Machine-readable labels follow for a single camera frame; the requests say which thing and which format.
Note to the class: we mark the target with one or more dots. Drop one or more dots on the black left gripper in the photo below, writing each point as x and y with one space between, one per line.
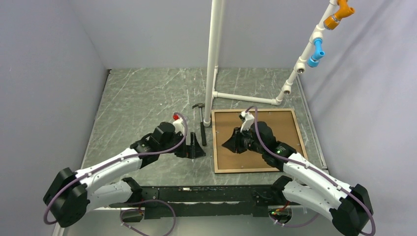
196 151

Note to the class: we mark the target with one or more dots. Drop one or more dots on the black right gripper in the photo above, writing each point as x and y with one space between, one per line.
234 143

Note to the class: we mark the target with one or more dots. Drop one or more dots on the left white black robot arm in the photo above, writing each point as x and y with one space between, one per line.
72 194

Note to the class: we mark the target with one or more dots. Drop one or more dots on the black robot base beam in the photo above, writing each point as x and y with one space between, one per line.
215 200

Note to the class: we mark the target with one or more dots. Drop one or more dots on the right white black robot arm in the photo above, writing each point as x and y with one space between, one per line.
348 208

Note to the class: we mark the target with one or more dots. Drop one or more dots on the steel claw hammer black grip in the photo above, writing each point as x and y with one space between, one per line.
202 127

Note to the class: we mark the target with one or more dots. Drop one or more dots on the blue pipe fitting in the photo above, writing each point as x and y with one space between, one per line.
318 54

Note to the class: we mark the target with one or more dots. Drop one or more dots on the white PVC pipe structure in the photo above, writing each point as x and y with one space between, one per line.
215 30

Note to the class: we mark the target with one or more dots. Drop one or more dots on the orange pipe fitting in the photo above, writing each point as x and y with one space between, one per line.
344 11

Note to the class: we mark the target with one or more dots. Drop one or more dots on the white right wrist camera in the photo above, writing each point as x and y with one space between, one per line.
247 120

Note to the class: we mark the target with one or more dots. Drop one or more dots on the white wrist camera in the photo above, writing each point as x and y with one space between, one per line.
178 123
247 120

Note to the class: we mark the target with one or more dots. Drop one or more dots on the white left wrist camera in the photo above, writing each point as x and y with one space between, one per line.
178 123

